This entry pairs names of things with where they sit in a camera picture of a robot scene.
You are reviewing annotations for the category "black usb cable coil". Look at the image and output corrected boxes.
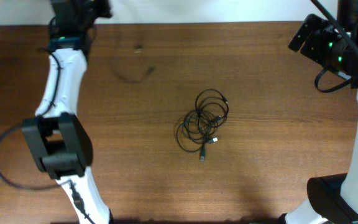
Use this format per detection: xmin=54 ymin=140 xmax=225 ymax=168
xmin=175 ymin=88 xmax=230 ymax=162

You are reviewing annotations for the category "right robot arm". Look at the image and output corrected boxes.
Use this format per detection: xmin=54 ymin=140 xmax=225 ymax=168
xmin=279 ymin=1 xmax=358 ymax=223

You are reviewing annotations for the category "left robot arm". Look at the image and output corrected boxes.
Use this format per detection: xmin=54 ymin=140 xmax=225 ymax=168
xmin=22 ymin=0 xmax=114 ymax=223

